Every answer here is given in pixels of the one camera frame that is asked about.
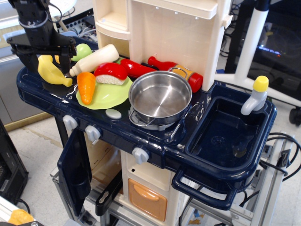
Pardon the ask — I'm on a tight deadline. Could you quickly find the grey yellow toy faucet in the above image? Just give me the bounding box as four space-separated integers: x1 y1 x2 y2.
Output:
240 75 269 115

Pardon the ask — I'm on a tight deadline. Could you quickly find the yellow object bottom left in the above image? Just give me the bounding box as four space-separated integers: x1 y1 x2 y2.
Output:
8 209 34 226

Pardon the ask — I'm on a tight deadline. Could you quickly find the grey stove knob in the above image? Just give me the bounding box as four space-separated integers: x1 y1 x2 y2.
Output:
63 115 78 130
85 125 101 145
132 147 149 165

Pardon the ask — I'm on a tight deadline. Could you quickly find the black oven door handle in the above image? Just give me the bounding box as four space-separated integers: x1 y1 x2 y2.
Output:
95 181 122 216

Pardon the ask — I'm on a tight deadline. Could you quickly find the white stand frame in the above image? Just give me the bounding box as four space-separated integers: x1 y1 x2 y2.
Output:
215 0 301 107

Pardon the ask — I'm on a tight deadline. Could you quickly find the black cable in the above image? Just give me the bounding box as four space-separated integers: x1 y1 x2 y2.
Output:
257 132 301 182

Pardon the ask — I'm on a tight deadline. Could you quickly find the navy oven door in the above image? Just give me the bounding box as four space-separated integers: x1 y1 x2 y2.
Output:
57 129 92 217

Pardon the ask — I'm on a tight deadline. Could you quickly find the light green toy plate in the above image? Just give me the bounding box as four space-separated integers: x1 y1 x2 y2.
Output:
76 77 133 110

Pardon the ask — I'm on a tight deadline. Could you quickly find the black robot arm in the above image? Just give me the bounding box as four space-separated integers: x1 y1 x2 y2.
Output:
7 0 76 74

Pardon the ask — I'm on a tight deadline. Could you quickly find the orange toy carrot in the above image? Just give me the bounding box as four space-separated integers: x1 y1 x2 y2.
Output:
77 72 96 105

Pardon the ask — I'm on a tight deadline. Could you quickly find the cream toy kitchen tower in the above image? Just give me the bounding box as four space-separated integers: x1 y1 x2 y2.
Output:
93 0 232 91

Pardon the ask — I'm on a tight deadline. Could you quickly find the grey oval button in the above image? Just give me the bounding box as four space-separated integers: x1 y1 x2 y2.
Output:
105 109 122 120

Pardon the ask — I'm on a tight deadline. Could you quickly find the red toy chili pepper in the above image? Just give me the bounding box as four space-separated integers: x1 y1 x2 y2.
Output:
115 58 157 78

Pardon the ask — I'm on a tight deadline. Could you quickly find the yellow toy banana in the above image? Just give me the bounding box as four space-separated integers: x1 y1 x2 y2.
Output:
38 55 72 87

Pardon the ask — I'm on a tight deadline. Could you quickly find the middle grey stove knob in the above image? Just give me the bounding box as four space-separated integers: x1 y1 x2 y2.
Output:
85 125 101 145

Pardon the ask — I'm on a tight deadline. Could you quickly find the aluminium frame cart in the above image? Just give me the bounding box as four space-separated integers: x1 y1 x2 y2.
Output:
51 136 293 226

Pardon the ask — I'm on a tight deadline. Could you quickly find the black caster wheel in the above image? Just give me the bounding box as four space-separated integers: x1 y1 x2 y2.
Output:
289 107 301 126

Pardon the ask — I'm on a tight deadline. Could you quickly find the right grey stove knob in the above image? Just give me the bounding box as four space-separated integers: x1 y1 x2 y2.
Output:
132 147 149 165

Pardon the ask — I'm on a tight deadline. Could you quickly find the cream toy bottle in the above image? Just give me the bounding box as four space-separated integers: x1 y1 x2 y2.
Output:
69 44 119 77

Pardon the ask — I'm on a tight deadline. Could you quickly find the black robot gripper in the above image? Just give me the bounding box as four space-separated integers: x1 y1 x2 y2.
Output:
7 21 76 77

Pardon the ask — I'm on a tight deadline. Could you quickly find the orange toy drawer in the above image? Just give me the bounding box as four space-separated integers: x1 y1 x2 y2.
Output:
128 179 167 222

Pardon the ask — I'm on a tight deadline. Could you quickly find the navy toy kitchen counter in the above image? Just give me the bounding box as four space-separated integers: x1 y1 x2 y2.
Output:
16 68 277 210

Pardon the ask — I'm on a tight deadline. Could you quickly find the yellow toy corn cob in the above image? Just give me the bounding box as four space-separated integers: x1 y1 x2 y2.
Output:
54 55 60 65

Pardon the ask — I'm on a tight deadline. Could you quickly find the stainless steel pot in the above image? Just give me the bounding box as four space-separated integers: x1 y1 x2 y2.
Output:
128 71 192 127

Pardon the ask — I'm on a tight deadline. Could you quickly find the black computer case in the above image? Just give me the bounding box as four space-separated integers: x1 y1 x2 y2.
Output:
0 123 29 204

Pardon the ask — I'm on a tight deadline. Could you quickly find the green toy pear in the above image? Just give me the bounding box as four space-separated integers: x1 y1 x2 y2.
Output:
71 43 93 62

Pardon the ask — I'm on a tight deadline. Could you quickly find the red toy ketchup bottle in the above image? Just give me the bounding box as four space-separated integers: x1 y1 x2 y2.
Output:
148 56 203 93

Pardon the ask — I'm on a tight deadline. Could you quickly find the left grey stove knob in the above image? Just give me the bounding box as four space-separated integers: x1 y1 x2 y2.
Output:
63 115 78 130

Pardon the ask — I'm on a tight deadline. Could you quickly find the red white toy sushi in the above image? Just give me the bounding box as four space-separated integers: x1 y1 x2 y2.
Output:
94 62 128 85

